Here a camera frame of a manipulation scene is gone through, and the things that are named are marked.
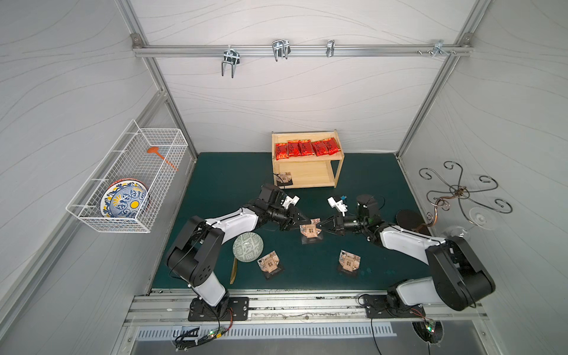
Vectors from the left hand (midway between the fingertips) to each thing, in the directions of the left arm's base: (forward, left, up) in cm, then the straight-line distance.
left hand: (310, 225), depth 78 cm
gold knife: (-12, +29, -15) cm, 34 cm away
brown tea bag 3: (-1, 0, -1) cm, 2 cm away
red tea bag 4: (+32, -5, +8) cm, 34 cm away
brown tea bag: (-9, +15, -14) cm, 23 cm away
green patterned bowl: (-3, +24, -13) cm, 28 cm away
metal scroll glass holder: (+7, -45, +8) cm, 46 cm away
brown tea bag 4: (-7, -16, -14) cm, 23 cm away
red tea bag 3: (+32, +2, +8) cm, 33 cm away
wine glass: (-6, -45, +18) cm, 49 cm away
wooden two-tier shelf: (+37, -3, -12) cm, 39 cm away
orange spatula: (+20, +57, +18) cm, 63 cm away
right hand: (0, -2, -1) cm, 3 cm away
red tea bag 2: (+32, +7, +8) cm, 34 cm away
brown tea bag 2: (+32, +10, -11) cm, 36 cm away
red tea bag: (+30, +12, +9) cm, 33 cm away
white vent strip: (-30, +13, -15) cm, 36 cm away
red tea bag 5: (+33, -9, +9) cm, 35 cm away
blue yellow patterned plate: (-3, +55, +20) cm, 58 cm away
